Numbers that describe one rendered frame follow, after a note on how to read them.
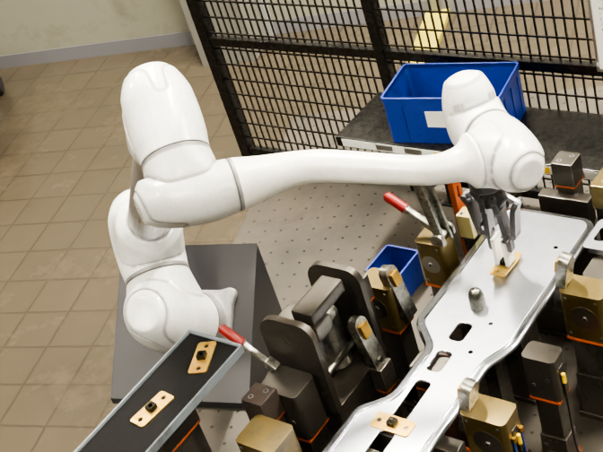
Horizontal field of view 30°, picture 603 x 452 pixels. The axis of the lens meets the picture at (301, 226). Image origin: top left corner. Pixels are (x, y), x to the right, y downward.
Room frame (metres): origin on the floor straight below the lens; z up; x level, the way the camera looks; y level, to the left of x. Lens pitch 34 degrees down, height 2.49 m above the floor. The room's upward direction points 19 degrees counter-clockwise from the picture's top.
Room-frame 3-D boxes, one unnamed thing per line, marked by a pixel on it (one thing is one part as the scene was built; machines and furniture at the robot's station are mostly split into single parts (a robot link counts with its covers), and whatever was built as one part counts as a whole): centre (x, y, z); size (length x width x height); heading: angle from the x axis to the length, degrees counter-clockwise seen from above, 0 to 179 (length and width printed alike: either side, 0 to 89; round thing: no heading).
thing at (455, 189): (2.00, -0.34, 0.95); 0.03 x 0.01 x 0.50; 134
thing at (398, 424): (1.50, -0.04, 1.01); 0.08 x 0.04 x 0.01; 44
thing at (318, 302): (1.71, 0.03, 0.94); 0.18 x 0.13 x 0.49; 134
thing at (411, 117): (2.37, -0.45, 1.09); 0.30 x 0.17 x 0.13; 53
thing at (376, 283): (1.85, -0.11, 0.88); 0.11 x 0.07 x 0.37; 44
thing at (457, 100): (1.81, -0.37, 1.39); 0.13 x 0.11 x 0.16; 7
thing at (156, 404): (1.57, 0.36, 1.17); 0.08 x 0.04 x 0.01; 128
